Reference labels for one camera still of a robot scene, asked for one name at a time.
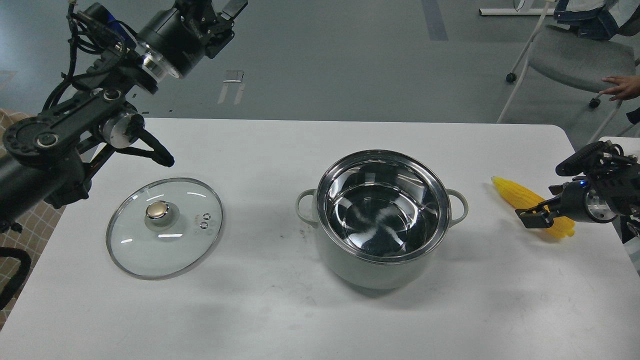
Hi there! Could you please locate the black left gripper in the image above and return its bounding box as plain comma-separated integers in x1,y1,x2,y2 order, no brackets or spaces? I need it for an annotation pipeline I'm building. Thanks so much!
137,0,249,80

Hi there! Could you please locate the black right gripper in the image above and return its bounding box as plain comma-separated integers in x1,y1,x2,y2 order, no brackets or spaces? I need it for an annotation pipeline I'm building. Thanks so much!
515,141,608,229

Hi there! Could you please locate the yellow corn cob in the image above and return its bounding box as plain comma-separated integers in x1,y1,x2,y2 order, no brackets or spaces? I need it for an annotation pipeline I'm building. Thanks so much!
491,176,576,239

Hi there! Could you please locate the glass pot lid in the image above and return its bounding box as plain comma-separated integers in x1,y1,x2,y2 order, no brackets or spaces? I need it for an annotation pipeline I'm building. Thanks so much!
105,177,224,280

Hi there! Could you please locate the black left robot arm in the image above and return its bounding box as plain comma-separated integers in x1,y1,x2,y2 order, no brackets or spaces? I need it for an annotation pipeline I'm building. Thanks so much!
0,0,248,233

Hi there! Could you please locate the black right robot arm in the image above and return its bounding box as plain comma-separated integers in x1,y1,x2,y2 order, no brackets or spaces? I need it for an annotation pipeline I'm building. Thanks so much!
515,140,640,244

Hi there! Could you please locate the bystander hand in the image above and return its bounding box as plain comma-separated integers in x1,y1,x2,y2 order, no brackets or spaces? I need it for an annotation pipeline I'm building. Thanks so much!
598,75,640,101

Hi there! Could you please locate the grey office chair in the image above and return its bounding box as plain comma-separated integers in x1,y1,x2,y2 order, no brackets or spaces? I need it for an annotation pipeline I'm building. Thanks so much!
497,0,639,123

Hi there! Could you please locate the blue denim clothing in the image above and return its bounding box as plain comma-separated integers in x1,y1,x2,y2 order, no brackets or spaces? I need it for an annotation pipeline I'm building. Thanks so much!
553,0,640,40

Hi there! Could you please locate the beige checkered cloth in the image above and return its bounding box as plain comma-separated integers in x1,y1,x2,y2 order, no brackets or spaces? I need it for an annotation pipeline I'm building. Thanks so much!
0,108,66,329

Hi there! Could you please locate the steel pot with grey handles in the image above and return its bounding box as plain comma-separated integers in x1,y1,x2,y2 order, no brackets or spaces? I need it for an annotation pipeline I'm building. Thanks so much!
295,149,469,291

